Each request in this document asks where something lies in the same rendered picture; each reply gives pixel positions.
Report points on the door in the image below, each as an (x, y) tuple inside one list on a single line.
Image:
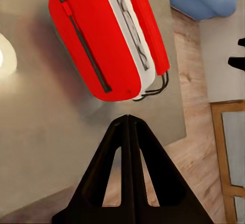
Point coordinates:
[(229, 127)]

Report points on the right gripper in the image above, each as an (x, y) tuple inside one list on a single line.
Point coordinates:
[(238, 62)]

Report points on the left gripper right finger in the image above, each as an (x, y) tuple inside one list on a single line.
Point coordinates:
[(177, 202)]

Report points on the radio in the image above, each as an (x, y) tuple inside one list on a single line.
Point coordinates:
[(115, 44)]

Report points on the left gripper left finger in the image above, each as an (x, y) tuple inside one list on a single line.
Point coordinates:
[(85, 206)]

